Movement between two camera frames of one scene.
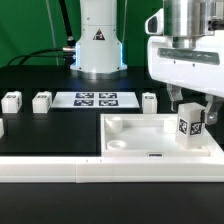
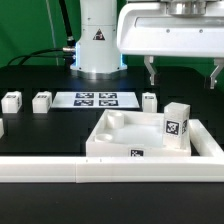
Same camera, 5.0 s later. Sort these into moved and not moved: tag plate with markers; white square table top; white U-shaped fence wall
Moved: white square table top
Not moved: white U-shaped fence wall; tag plate with markers
